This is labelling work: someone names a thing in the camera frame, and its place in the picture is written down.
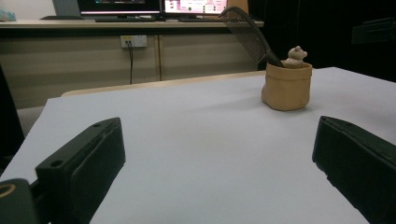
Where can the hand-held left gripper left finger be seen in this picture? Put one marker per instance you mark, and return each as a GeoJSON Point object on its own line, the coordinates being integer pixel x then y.
{"type": "Point", "coordinates": [81, 168]}

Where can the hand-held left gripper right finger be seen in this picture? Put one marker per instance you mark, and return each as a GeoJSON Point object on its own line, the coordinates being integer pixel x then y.
{"type": "Point", "coordinates": [361, 165]}

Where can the tan cup with bear figure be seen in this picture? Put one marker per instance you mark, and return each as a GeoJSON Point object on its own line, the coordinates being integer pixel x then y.
{"type": "Point", "coordinates": [286, 87]}

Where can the beige desk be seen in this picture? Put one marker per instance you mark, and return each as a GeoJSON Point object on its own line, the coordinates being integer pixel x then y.
{"type": "Point", "coordinates": [77, 68]}

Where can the light wooden table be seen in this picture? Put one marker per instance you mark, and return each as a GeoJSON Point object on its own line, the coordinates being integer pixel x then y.
{"type": "Point", "coordinates": [162, 84]}

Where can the dark box shape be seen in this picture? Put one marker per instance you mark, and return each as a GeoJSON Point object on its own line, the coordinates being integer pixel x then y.
{"type": "Point", "coordinates": [373, 31]}

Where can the black keyboard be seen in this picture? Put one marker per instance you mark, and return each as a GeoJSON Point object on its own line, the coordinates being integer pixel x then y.
{"type": "Point", "coordinates": [124, 19]}
{"type": "Point", "coordinates": [199, 19]}

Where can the grey laptop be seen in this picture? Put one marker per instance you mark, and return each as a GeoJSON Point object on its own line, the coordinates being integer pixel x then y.
{"type": "Point", "coordinates": [65, 8]}

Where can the dark screen monitor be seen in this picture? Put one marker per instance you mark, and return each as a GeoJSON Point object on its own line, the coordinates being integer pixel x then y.
{"type": "Point", "coordinates": [118, 6]}

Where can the pale blue crumpled bag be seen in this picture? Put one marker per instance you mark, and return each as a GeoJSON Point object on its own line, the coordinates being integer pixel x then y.
{"type": "Point", "coordinates": [6, 15]}

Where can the pink screen monitor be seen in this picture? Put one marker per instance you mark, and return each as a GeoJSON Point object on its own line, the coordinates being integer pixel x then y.
{"type": "Point", "coordinates": [194, 6]}

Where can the brown cardboard box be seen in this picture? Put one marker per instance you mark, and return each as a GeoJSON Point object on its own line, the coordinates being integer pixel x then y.
{"type": "Point", "coordinates": [239, 5]}

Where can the white wall power outlet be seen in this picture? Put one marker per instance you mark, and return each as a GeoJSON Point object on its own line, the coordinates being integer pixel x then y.
{"type": "Point", "coordinates": [134, 41]}

